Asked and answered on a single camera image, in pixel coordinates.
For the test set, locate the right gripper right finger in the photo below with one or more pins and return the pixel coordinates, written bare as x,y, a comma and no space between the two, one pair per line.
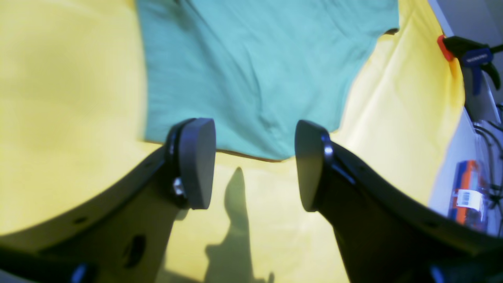
383,235

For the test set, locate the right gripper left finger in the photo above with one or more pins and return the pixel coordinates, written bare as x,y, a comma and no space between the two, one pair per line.
120,235

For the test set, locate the blue clamp with red tip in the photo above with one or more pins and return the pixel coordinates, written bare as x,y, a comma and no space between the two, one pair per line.
478,57

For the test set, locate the yellow tablecloth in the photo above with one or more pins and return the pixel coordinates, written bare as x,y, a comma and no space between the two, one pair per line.
73,97

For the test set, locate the green T-shirt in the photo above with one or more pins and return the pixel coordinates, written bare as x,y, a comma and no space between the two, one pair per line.
256,67

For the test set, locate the orange box with barcode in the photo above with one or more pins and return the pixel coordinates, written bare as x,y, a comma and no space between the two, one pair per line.
469,197

